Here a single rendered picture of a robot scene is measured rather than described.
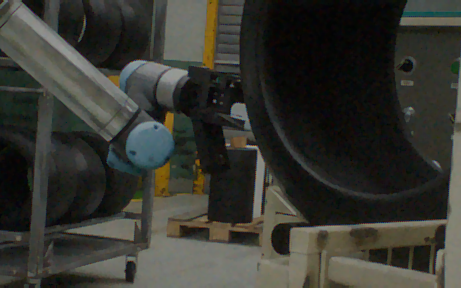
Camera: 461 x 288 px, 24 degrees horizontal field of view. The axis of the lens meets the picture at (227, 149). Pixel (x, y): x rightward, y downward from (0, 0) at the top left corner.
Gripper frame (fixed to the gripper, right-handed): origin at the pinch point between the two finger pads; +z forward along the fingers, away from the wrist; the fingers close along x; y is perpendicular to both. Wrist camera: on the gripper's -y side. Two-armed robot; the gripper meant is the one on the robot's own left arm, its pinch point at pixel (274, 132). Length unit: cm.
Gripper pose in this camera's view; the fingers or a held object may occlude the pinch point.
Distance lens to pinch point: 164.9
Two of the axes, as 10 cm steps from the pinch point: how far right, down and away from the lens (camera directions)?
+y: 1.7, -9.8, -1.4
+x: 7.1, 0.2, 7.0
